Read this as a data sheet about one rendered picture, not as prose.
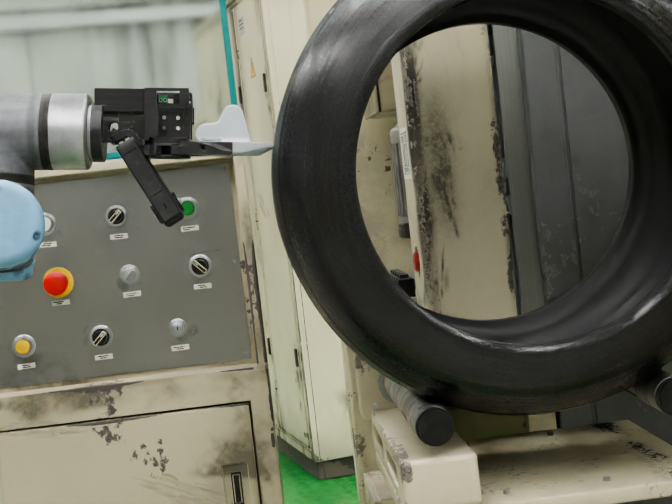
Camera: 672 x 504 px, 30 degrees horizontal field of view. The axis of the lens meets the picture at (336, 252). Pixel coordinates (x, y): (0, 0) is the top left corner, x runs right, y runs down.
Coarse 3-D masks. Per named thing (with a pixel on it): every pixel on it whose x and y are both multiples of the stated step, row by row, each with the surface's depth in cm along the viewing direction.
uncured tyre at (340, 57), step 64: (384, 0) 138; (448, 0) 138; (512, 0) 166; (576, 0) 165; (640, 0) 140; (320, 64) 140; (384, 64) 138; (640, 64) 167; (320, 128) 138; (640, 128) 168; (320, 192) 139; (640, 192) 169; (320, 256) 140; (640, 256) 169; (384, 320) 140; (448, 320) 168; (512, 320) 169; (576, 320) 169; (640, 320) 141; (448, 384) 142; (512, 384) 141; (576, 384) 142
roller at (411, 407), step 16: (384, 384) 176; (400, 400) 157; (416, 400) 149; (432, 400) 147; (416, 416) 143; (432, 416) 142; (448, 416) 142; (416, 432) 142; (432, 432) 142; (448, 432) 142
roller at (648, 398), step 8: (656, 376) 147; (664, 376) 146; (640, 384) 150; (648, 384) 147; (656, 384) 145; (664, 384) 144; (632, 392) 154; (640, 392) 150; (648, 392) 147; (656, 392) 144; (664, 392) 144; (640, 400) 154; (648, 400) 148; (656, 400) 144; (664, 400) 144; (656, 408) 146; (664, 408) 144
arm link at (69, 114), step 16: (64, 96) 146; (80, 96) 146; (48, 112) 144; (64, 112) 144; (80, 112) 144; (48, 128) 143; (64, 128) 144; (80, 128) 144; (48, 144) 144; (64, 144) 144; (80, 144) 144; (64, 160) 145; (80, 160) 145
